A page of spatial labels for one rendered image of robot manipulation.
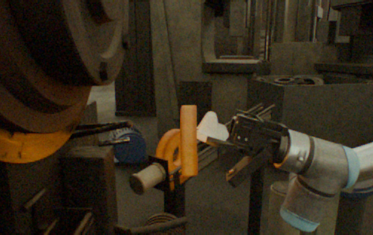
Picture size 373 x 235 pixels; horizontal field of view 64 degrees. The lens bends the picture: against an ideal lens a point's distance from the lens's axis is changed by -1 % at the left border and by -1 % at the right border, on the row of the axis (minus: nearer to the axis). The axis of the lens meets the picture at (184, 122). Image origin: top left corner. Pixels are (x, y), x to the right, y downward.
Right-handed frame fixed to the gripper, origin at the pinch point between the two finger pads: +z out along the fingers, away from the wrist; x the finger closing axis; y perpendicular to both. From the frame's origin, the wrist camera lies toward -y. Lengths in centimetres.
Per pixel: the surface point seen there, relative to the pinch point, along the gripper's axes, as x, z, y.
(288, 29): -824, -229, 149
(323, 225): -40, -62, -32
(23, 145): 31.4, 19.8, 1.2
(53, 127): 27.2, 18.4, 2.8
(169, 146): -19.0, 3.3, -11.0
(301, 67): -359, -141, 37
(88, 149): -0.2, 21.1, -10.6
